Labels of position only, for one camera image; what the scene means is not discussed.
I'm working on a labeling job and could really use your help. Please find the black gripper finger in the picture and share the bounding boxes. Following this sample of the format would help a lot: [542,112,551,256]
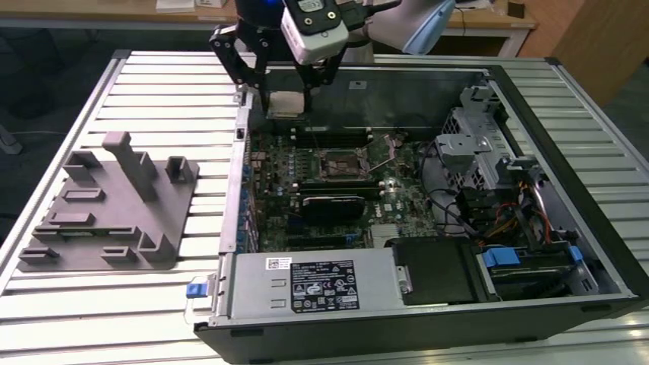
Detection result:
[296,52,347,115]
[208,22,274,117]

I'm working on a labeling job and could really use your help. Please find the square silver CPU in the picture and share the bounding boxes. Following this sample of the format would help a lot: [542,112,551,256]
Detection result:
[267,90,310,120]

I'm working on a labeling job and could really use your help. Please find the CPU socket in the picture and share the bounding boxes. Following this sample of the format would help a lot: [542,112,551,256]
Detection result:
[316,147,375,179]

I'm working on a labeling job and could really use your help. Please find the wooden desk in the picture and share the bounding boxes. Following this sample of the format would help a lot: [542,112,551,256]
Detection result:
[0,0,540,58]

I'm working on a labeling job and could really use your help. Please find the silver drive cage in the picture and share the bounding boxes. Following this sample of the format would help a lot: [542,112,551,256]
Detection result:
[435,106,512,191]

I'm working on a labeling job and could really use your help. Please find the black graphics card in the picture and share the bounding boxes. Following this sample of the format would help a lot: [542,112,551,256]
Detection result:
[302,194,366,230]

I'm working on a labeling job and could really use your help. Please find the black expansion slot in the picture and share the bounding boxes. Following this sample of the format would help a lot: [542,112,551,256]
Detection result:
[287,235,356,249]

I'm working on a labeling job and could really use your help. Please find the silver chipset heat sink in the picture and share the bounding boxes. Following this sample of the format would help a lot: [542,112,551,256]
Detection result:
[372,224,402,243]

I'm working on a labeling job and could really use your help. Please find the green motherboard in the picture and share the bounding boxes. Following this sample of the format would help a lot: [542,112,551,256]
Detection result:
[247,127,443,254]

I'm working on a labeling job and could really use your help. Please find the grey metal leg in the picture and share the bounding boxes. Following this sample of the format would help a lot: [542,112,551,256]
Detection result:
[0,123,25,155]

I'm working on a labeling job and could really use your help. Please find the grey parts rack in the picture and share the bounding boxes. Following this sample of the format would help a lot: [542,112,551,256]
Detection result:
[18,131,202,273]

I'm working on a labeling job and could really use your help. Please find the wooden cabinet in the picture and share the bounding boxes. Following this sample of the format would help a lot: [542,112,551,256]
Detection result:
[516,0,649,111]

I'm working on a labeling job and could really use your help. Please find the silver power supply unit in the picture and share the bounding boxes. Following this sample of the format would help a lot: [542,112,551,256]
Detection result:
[211,250,414,327]

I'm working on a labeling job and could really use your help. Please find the blue disk carrier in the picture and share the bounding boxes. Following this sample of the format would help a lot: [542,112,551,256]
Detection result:
[482,245,584,271]

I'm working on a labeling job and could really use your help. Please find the black hard disk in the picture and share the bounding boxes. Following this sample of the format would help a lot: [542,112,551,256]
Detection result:
[490,253,584,301]

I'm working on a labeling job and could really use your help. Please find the black PC case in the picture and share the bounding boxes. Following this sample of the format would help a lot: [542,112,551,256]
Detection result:
[192,56,649,362]

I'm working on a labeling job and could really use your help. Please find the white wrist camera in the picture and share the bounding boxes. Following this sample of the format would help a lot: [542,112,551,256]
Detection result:
[280,0,352,66]

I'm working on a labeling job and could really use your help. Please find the silver cage bracket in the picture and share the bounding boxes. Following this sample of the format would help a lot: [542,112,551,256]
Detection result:
[435,132,495,160]

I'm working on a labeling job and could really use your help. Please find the orange yellow power wires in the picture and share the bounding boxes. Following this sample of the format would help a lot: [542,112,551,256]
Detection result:
[476,180,558,246]

